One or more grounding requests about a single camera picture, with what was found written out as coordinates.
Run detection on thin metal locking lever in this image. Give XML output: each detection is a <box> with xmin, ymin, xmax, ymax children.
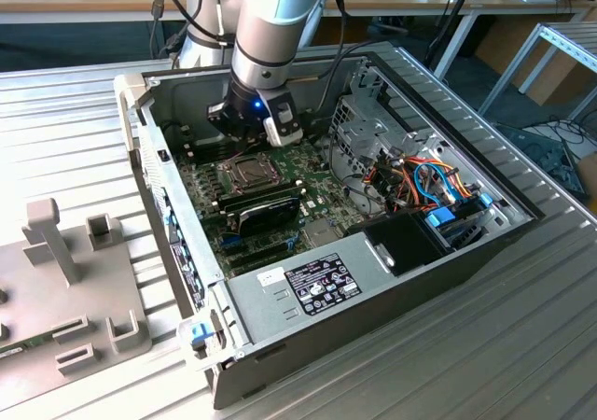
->
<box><xmin>223</xmin><ymin>143</ymin><xmax>265</xmax><ymax>167</ymax></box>

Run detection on silver CPU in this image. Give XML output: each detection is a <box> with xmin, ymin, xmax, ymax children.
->
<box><xmin>237</xmin><ymin>160</ymin><xmax>271</xmax><ymax>184</ymax></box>

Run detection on metal socket cover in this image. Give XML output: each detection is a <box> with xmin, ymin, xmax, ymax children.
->
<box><xmin>229</xmin><ymin>156</ymin><xmax>277</xmax><ymax>192</ymax></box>

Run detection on CPU socket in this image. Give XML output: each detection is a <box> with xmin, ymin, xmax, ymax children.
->
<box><xmin>223</xmin><ymin>154</ymin><xmax>277</xmax><ymax>194</ymax></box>

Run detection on green RAM stick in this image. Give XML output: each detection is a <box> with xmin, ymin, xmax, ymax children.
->
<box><xmin>219</xmin><ymin>185</ymin><xmax>300</xmax><ymax>210</ymax></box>
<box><xmin>0</xmin><ymin>333</ymin><xmax>55</xmax><ymax>360</ymax></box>

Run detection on green motherboard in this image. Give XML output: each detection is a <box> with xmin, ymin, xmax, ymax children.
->
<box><xmin>173</xmin><ymin>128</ymin><xmax>374</xmax><ymax>281</ymax></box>

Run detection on black graphics card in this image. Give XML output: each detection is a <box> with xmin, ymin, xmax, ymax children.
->
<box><xmin>222</xmin><ymin>194</ymin><xmax>302</xmax><ymax>240</ymax></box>

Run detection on metal drive cage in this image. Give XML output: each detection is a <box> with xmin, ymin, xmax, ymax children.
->
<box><xmin>327</xmin><ymin>93</ymin><xmax>411</xmax><ymax>178</ymax></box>

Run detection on black expansion slot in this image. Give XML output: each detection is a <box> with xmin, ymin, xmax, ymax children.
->
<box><xmin>227</xmin><ymin>240</ymin><xmax>289</xmax><ymax>263</ymax></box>
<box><xmin>230</xmin><ymin>249</ymin><xmax>293</xmax><ymax>274</ymax></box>

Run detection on silver chipset heat sink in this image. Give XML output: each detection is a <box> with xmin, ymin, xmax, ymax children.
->
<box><xmin>302</xmin><ymin>220</ymin><xmax>340</xmax><ymax>249</ymax></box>

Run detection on grey power supply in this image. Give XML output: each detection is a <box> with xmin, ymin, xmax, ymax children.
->
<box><xmin>225</xmin><ymin>231</ymin><xmax>402</xmax><ymax>349</ymax></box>

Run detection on light wooden desk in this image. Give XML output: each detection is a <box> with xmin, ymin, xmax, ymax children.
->
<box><xmin>0</xmin><ymin>0</ymin><xmax>597</xmax><ymax>83</ymax></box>

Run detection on blue case latch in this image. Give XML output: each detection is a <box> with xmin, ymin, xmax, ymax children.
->
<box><xmin>189</xmin><ymin>325</ymin><xmax>214</xmax><ymax>349</ymax></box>

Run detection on blue disk carrier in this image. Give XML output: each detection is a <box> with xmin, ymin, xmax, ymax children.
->
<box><xmin>424</xmin><ymin>193</ymin><xmax>494</xmax><ymax>253</ymax></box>

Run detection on black slanted pole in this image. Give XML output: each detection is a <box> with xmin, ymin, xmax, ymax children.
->
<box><xmin>424</xmin><ymin>0</ymin><xmax>481</xmax><ymax>64</ymax></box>

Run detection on open black PC case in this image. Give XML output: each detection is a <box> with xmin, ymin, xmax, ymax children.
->
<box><xmin>114</xmin><ymin>49</ymin><xmax>547</xmax><ymax>410</ymax></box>

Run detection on grey parts rack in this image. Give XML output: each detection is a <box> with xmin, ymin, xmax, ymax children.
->
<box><xmin>0</xmin><ymin>197</ymin><xmax>154</xmax><ymax>400</ymax></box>

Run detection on large brown cardboard box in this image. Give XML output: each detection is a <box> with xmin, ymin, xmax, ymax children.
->
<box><xmin>473</xmin><ymin>16</ymin><xmax>597</xmax><ymax>106</ymax></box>

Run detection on small brown cardboard box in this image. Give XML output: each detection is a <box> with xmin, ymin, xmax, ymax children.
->
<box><xmin>576</xmin><ymin>152</ymin><xmax>597</xmax><ymax>202</ymax></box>

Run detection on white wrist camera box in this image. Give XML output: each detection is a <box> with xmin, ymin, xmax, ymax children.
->
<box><xmin>258</xmin><ymin>91</ymin><xmax>305</xmax><ymax>149</ymax></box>

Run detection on blue wire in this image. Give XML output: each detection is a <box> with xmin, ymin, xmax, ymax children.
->
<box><xmin>413</xmin><ymin>160</ymin><xmax>461</xmax><ymax>206</ymax></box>

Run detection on orange wire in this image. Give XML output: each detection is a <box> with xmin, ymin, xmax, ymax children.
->
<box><xmin>398</xmin><ymin>156</ymin><xmax>473</xmax><ymax>206</ymax></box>

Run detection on aluminium frame table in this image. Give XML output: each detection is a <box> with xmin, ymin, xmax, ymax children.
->
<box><xmin>478</xmin><ymin>21</ymin><xmax>597</xmax><ymax>122</ymax></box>

